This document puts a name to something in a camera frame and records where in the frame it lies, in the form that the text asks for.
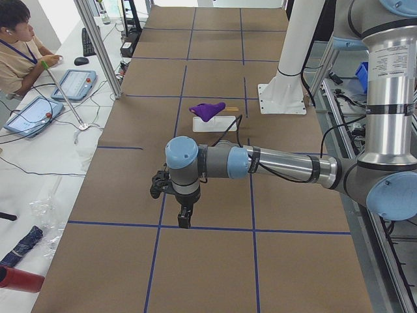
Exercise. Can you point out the black computer mouse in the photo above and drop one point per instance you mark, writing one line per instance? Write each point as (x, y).
(81, 61)

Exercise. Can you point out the near wooden rack bar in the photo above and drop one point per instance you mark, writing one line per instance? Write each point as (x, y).
(231, 109)

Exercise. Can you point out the aluminium frame post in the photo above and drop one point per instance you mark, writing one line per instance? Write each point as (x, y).
(87, 18)

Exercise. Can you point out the seated person beige shirt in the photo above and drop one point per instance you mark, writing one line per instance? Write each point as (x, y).
(22, 53)

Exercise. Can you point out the blue plastic bin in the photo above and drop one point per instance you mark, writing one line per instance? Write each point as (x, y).
(362, 75)

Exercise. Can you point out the purple towel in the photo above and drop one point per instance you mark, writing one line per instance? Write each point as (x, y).
(207, 111)

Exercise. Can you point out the white rack base tray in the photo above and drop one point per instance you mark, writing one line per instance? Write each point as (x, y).
(215, 124)

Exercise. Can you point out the upper teach pendant tablet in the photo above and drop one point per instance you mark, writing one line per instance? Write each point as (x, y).
(77, 83)

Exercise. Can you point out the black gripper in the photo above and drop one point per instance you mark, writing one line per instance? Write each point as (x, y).
(187, 199)

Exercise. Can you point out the white pedestal column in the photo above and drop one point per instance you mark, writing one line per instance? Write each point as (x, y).
(284, 93)

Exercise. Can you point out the folded dark umbrella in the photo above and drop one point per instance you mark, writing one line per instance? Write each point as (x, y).
(24, 246)

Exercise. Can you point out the teach pendant tablet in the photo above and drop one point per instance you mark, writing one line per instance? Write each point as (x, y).
(34, 118)
(77, 83)

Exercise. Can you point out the red bottle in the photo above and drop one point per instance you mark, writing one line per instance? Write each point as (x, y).
(18, 280)

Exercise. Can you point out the black keyboard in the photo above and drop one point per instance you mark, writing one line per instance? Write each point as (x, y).
(87, 45)

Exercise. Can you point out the lower teach pendant tablet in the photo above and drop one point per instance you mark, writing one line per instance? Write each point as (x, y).
(34, 118)

